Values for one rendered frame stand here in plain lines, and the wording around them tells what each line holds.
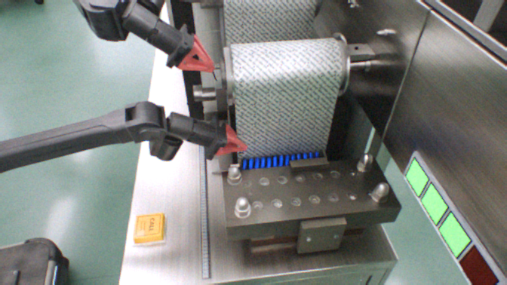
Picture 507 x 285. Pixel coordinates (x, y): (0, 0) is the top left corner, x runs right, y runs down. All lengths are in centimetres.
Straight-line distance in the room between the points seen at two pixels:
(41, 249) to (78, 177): 70
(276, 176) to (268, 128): 12
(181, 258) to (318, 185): 37
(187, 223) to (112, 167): 156
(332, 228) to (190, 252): 35
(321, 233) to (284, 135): 25
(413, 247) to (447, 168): 148
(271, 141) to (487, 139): 47
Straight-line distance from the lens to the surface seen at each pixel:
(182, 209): 95
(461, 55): 59
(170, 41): 74
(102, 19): 76
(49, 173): 258
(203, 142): 79
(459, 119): 60
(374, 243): 93
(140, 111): 75
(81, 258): 208
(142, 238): 90
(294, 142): 86
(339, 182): 85
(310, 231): 78
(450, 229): 64
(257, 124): 80
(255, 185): 82
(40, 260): 186
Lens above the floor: 166
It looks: 43 degrees down
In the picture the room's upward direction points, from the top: straight up
